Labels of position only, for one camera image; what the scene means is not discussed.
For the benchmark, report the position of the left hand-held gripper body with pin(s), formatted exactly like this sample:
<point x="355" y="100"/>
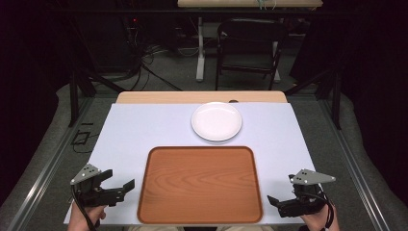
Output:
<point x="93" y="192"/>

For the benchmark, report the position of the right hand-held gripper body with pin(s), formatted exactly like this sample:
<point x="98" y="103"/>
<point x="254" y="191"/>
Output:
<point x="304" y="199"/>

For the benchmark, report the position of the person's right hand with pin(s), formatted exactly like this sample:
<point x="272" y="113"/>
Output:
<point x="320" y="221"/>

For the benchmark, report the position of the person's left hand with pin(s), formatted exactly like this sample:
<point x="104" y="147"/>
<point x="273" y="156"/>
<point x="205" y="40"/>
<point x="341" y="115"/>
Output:
<point x="84" y="218"/>

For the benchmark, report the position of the pale lilac table sheet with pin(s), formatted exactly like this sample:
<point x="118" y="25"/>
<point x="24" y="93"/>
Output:
<point x="128" y="134"/>

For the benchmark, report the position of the brown wooden tray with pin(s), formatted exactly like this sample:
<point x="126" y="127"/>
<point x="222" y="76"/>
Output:
<point x="199" y="184"/>

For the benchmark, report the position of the black metal stand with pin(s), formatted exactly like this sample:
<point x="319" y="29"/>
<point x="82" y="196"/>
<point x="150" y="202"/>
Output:
<point x="74" y="96"/>
<point x="336" y="102"/>

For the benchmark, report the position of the white round plate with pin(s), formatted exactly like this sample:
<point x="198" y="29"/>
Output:
<point x="216" y="121"/>

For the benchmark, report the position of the light wooden table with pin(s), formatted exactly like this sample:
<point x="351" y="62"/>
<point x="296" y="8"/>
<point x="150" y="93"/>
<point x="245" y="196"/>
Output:
<point x="179" y="97"/>

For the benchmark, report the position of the dark equipment with red light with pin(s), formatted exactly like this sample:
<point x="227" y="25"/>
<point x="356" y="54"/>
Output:
<point x="133" y="32"/>

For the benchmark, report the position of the black folding chair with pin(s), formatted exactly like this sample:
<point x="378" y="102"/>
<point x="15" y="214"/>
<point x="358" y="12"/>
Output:
<point x="250" y="35"/>

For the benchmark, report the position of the black horizontal bar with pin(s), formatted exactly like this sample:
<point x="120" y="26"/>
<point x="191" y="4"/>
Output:
<point x="128" y="11"/>

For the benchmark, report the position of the wooden table with white legs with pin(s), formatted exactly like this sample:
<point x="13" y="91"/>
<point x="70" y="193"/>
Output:
<point x="224" y="3"/>

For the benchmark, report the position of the grey aluminium floor rail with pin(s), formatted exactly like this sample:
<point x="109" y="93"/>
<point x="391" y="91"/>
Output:
<point x="356" y="170"/>
<point x="48" y="173"/>

